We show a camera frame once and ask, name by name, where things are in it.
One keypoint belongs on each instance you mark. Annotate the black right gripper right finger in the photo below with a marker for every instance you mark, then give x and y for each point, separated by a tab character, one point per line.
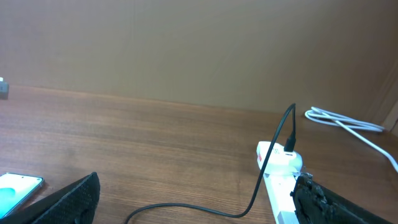
318	205

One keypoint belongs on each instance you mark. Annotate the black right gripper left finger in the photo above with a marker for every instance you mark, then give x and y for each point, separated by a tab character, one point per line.
73	204

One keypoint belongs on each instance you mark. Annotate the smartphone with light screen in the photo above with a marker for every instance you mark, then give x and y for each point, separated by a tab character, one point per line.
16	189

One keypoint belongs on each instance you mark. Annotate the white charger adapter plug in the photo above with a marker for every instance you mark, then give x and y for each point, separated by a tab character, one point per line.
280	162

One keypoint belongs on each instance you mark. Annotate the white power strip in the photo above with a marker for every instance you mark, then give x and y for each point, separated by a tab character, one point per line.
279	188

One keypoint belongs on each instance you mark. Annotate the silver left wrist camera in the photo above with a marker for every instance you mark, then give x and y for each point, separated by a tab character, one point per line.
4	89

